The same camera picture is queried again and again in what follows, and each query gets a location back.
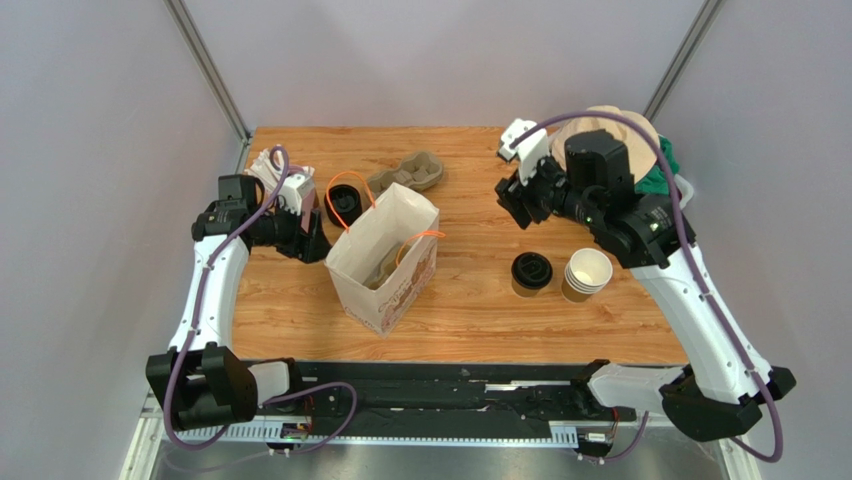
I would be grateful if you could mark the single paper coffee cup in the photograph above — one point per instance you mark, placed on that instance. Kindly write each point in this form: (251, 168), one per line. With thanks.
(525, 291)

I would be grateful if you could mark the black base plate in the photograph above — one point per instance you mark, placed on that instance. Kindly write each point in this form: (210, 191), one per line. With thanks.
(442, 400)

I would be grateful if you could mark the grey pulp cup carrier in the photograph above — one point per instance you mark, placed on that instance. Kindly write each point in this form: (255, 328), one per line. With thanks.
(381, 273)

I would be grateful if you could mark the green cloth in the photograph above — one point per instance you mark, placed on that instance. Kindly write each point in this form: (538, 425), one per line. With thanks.
(655, 181)

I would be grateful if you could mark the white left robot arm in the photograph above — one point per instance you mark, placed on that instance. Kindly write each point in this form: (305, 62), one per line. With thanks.
(199, 381)

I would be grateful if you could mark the pink cup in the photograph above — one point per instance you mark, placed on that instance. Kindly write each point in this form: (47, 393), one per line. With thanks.
(303, 188)

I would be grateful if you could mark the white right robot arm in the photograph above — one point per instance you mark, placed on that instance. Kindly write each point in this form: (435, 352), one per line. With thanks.
(721, 390)

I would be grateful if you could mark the white plastic basket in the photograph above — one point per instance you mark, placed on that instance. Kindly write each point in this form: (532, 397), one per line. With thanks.
(685, 189)

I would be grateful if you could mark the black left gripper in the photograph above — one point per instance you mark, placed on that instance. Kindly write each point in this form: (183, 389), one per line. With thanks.
(312, 246)

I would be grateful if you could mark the stack of paper cups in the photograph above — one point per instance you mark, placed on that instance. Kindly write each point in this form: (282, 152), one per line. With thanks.
(587, 273)

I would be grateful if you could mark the white paper takeout bag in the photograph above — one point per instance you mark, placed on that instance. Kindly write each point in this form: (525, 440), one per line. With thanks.
(400, 222)

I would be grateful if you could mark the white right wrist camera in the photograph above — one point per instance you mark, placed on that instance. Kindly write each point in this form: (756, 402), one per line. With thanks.
(521, 140)

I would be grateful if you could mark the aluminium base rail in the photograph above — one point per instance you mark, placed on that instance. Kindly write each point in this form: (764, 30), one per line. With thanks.
(284, 446)

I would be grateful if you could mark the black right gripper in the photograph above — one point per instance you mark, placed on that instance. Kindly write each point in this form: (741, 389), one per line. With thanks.
(525, 192)

